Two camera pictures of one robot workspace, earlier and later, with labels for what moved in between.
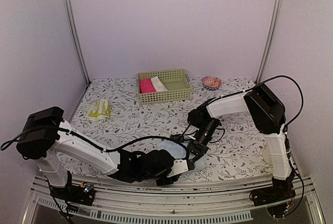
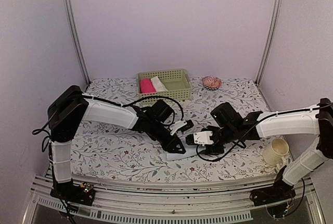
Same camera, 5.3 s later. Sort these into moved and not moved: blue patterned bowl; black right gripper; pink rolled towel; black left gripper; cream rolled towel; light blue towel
Moved: light blue towel; black right gripper; black left gripper
Not moved: blue patterned bowl; cream rolled towel; pink rolled towel
